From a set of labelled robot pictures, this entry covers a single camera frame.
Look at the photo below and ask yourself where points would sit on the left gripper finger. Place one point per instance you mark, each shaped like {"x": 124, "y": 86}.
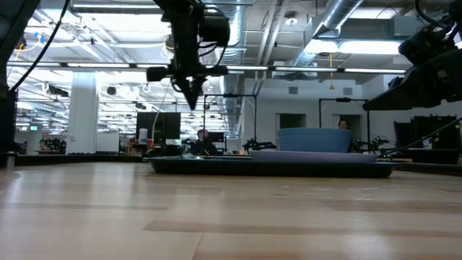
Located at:
{"x": 189, "y": 90}
{"x": 198, "y": 88}

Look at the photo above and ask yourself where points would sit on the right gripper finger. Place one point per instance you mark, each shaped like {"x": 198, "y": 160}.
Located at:
{"x": 406, "y": 88}
{"x": 404, "y": 102}

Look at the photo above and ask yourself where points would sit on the blue bowl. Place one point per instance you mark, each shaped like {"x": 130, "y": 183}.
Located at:
{"x": 314, "y": 141}

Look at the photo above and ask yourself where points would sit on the purple plate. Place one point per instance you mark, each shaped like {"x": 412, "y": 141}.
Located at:
{"x": 314, "y": 157}

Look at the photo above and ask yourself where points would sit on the small black robot arm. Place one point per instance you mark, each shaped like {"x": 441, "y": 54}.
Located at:
{"x": 371, "y": 142}
{"x": 258, "y": 145}

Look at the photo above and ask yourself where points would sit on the dark green tray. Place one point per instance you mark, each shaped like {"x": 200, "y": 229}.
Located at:
{"x": 270, "y": 169}

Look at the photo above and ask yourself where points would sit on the black monitor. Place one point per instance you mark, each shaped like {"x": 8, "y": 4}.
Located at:
{"x": 159, "y": 126}

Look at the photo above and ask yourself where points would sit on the seated person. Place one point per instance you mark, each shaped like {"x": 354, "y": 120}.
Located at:
{"x": 204, "y": 142}

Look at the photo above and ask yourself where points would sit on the white container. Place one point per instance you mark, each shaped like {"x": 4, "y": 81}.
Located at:
{"x": 143, "y": 136}

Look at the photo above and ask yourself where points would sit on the person by doorway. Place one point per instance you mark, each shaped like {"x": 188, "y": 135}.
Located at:
{"x": 343, "y": 124}

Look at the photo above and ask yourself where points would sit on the tan mug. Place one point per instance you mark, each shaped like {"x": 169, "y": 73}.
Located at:
{"x": 240, "y": 152}

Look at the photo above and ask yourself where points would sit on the long ceiling light strip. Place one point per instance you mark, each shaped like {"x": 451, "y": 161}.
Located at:
{"x": 97, "y": 65}

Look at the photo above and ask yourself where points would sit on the white board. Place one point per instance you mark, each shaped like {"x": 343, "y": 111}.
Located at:
{"x": 107, "y": 142}

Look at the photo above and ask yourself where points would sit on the white pillar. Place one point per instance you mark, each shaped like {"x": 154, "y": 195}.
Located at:
{"x": 83, "y": 115}

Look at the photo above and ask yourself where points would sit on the round ceiling sensor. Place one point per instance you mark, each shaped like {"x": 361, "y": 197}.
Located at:
{"x": 290, "y": 20}

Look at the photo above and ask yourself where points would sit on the hanging black camera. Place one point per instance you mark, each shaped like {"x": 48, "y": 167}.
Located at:
{"x": 169, "y": 42}

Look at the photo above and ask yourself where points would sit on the black stand frame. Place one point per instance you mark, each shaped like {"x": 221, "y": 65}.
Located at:
{"x": 231, "y": 95}
{"x": 343, "y": 99}

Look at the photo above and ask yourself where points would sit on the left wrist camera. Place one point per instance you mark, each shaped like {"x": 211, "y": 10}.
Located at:
{"x": 215, "y": 30}

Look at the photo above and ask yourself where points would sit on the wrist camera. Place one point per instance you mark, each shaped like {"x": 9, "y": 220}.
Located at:
{"x": 422, "y": 43}
{"x": 215, "y": 30}

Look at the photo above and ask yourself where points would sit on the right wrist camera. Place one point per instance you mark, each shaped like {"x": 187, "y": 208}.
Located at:
{"x": 422, "y": 43}

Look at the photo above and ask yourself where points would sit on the silver ventilation duct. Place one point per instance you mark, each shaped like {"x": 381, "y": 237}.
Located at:
{"x": 236, "y": 21}

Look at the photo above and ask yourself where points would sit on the black aluminium frame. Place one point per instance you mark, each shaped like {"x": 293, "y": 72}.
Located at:
{"x": 72, "y": 158}

